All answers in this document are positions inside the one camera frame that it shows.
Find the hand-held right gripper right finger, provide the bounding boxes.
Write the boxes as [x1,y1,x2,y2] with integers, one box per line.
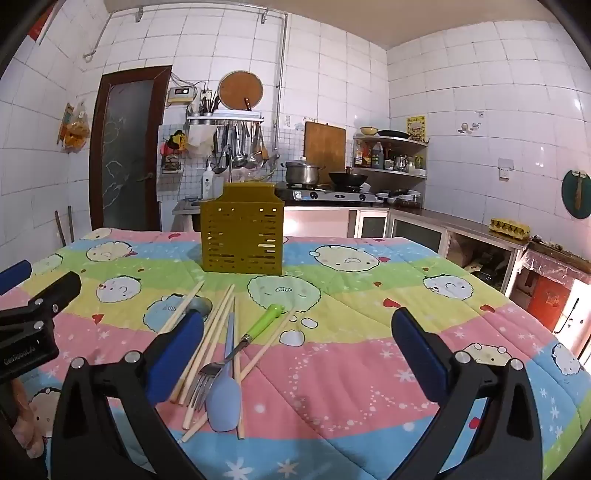
[392,307,561,480]

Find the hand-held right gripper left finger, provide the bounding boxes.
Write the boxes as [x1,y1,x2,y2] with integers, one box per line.
[48,311,206,480]

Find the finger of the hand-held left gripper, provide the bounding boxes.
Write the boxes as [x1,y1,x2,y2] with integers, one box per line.
[0,261,33,295]
[0,271,83,330]

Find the blue silicone spoon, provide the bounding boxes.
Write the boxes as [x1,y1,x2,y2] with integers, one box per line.
[204,313,243,433]

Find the yellow perforated utensil holder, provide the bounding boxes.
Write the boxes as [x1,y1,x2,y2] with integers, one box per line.
[201,182,284,277]

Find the row of hanging kitchen utensils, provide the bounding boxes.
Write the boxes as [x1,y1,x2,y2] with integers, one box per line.
[212,121,271,169]

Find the person's left hand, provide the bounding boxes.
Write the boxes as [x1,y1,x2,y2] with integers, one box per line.
[10,382,46,459]

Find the cartoon printed blanket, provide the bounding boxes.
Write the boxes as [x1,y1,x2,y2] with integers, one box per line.
[0,227,587,480]

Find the kitchen counter cabinets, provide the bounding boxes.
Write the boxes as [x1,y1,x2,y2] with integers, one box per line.
[284,203,527,296]

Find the brown framed glass door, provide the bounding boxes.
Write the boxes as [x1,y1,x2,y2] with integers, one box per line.
[89,66,172,232]

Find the yellow egg carton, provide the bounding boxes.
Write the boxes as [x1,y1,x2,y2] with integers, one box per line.
[489,217,531,240]

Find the steel sink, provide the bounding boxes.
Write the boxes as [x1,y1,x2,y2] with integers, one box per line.
[173,196,204,217]

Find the hanging plastic bag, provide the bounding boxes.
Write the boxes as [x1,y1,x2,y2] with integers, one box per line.
[58,102,90,153]

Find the white soap bottle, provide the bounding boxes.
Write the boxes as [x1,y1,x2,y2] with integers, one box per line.
[202,162,217,200]

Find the gas stove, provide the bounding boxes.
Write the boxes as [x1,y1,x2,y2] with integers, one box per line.
[276,182,377,206]

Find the red and yellow hanging mitts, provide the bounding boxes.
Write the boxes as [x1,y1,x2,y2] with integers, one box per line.
[159,129,189,158]

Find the black wok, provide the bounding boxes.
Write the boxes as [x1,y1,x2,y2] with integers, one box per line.
[328,170,370,189]

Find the white hanging cloth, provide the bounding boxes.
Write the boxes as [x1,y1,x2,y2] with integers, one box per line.
[187,124,213,158]

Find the metal faucet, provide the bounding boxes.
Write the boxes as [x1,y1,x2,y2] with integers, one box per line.
[219,148,237,183]

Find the steel cooking pot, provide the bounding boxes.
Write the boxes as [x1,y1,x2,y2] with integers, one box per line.
[280,157,325,186]

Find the rectangular wooden cutting board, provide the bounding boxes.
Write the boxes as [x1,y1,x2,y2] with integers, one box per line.
[303,121,347,171]

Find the round wooden cutting board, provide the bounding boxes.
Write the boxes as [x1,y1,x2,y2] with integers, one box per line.
[218,71,264,112]

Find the corner wall shelf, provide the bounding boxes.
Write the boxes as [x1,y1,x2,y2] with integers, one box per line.
[352,134,429,181]

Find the green round wall board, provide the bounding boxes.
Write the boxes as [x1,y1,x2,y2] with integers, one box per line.
[562,168,591,217]

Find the yellow wall poster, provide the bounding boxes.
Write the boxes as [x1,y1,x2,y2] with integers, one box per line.
[406,115,426,144]

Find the wall controller box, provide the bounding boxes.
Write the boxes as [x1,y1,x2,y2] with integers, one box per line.
[167,85,197,104]

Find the metal wall rack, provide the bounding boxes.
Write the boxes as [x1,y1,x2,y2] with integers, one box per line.
[185,113,265,126]

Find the white wall pipe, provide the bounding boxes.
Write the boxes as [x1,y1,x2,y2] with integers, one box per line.
[274,14,289,127]

